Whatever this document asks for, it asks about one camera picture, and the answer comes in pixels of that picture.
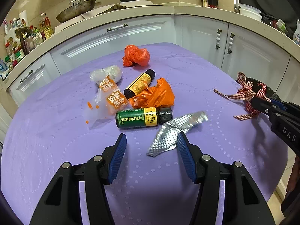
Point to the yellow cooking oil bottle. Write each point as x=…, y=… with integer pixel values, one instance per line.
x=49, y=29
x=42, y=27

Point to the green white packet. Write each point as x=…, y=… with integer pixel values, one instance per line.
x=282, y=26

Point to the white condiment rack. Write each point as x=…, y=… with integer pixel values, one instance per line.
x=14, y=36

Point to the green glass bottle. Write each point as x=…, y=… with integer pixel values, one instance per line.
x=138, y=118

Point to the clear plastic bag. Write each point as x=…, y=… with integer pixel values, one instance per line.
x=110, y=73

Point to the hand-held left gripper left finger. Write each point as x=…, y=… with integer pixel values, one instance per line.
x=117, y=159

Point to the crumpled orange plastic bag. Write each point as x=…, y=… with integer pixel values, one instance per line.
x=157, y=96

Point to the clear wrapper with orange print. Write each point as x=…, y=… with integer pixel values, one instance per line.
x=110, y=98

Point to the beige stove cover sheet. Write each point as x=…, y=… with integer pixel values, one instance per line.
x=112, y=9

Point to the person's right hand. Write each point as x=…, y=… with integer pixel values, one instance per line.
x=294, y=175

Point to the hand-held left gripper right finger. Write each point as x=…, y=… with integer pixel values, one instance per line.
x=185, y=157

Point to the white spray bottle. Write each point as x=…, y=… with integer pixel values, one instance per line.
x=297, y=34

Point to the knotted orange plastic bag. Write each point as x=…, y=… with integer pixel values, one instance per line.
x=137, y=56

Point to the blue white snack packet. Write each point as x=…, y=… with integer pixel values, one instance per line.
x=4, y=69

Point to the white paper towel roll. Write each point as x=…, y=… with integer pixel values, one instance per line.
x=24, y=17

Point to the red checkered ribbon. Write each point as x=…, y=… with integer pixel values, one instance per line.
x=246, y=93

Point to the cluster of condiment bottles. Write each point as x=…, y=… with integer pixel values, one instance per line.
x=21, y=46

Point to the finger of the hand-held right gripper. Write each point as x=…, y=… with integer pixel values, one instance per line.
x=260, y=104
x=280, y=105

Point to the white lidded container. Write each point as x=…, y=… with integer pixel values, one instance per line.
x=249, y=13

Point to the silver foil wrapper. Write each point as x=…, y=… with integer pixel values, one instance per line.
x=168, y=133

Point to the steel wok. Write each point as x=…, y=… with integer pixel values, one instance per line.
x=75, y=10

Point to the brown bottle with yellow label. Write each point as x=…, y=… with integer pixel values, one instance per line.
x=139, y=83

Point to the purple tablecloth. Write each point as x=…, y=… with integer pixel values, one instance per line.
x=70, y=145

